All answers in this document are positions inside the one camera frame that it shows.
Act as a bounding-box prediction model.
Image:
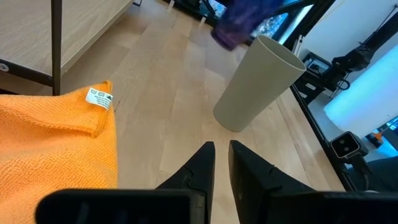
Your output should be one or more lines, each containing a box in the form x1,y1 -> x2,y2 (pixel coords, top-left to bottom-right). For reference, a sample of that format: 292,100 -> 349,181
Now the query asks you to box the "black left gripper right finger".
228,139 -> 315,224

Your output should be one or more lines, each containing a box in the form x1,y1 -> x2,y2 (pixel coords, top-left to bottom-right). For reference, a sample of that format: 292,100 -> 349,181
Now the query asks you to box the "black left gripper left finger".
155,141 -> 216,224

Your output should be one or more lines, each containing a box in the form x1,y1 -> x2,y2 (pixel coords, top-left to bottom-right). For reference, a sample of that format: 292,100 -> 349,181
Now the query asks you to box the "tall beige cup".
213,34 -> 307,133

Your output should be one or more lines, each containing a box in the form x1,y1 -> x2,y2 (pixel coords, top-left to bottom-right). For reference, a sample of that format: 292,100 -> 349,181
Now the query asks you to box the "dark purple cup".
210,0 -> 282,52

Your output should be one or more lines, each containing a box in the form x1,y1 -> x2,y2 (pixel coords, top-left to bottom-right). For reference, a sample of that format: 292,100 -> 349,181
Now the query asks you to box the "black equipment box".
294,51 -> 332,105

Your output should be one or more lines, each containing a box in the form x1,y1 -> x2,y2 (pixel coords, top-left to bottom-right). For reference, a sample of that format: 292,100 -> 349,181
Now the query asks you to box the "small orange object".
371,130 -> 385,144

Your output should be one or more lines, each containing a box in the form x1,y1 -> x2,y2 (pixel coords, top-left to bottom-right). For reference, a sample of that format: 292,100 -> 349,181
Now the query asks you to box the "white desk surface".
323,45 -> 398,139

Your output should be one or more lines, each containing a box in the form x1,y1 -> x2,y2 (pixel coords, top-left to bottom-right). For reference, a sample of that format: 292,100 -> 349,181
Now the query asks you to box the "black equipment stand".
331,6 -> 398,91

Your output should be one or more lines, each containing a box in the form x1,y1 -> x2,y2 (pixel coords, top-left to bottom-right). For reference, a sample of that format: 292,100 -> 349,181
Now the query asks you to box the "orange microfibre cloth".
0,80 -> 119,224

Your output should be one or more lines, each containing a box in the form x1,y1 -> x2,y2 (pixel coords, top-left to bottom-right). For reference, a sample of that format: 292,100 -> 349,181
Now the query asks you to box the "black table-level camera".
329,131 -> 369,159

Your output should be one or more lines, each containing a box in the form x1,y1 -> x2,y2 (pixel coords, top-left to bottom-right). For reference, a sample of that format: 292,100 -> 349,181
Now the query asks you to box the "black camera cable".
341,154 -> 374,190

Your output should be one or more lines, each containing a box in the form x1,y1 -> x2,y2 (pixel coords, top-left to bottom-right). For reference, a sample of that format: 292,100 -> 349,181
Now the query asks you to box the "wooden shelf with metal frame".
0,0 -> 134,96

